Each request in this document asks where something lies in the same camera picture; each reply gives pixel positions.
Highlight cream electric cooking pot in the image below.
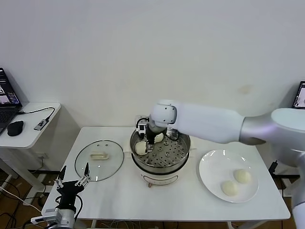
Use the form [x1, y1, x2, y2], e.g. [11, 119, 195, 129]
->
[132, 154, 190, 189]

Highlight white cable bundle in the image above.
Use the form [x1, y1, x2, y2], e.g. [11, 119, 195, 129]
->
[99, 220, 137, 229]

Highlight black open laptop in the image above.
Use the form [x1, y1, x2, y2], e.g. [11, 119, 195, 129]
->
[0, 67, 23, 135]

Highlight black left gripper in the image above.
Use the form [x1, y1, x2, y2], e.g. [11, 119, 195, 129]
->
[56, 162, 92, 211]

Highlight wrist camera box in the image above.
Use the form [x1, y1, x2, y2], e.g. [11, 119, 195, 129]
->
[135, 115, 150, 138]
[30, 209, 62, 226]

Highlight black usb hub cable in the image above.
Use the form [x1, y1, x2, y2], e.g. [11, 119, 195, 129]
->
[16, 107, 56, 121]

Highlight white floor cable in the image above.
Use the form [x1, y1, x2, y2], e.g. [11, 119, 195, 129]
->
[0, 185, 43, 213]

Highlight large white round plate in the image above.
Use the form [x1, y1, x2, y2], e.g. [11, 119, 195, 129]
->
[199, 149, 260, 204]

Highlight white desk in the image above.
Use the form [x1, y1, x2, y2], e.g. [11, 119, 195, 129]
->
[274, 174, 305, 199]

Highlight grey usb hub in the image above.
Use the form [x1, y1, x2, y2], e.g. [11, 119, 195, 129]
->
[33, 118, 50, 132]

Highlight small white side table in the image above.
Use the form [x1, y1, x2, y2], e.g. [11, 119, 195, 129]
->
[0, 102, 61, 193]

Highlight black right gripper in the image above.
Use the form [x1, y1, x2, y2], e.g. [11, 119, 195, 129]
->
[145, 125, 157, 153]

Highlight black floor cable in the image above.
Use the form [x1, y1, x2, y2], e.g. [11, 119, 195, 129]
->
[0, 180, 27, 201]

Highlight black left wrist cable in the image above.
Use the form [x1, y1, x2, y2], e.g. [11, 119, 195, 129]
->
[56, 193, 84, 219]

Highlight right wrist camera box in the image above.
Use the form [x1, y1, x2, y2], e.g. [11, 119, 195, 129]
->
[135, 115, 150, 138]

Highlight round glass pot lid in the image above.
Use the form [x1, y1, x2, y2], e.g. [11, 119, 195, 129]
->
[74, 140, 125, 183]

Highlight black computer mouse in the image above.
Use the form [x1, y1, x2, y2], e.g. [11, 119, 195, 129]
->
[7, 120, 25, 137]

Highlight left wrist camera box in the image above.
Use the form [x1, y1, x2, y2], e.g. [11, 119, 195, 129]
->
[30, 209, 62, 226]

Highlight stainless steel steamer basket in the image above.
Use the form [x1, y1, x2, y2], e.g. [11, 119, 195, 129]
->
[123, 120, 197, 169]

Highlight black power adapter cable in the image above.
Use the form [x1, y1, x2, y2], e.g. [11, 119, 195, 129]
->
[268, 160, 280, 175]

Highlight black laptop screen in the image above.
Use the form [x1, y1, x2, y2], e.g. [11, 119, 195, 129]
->
[292, 81, 305, 109]

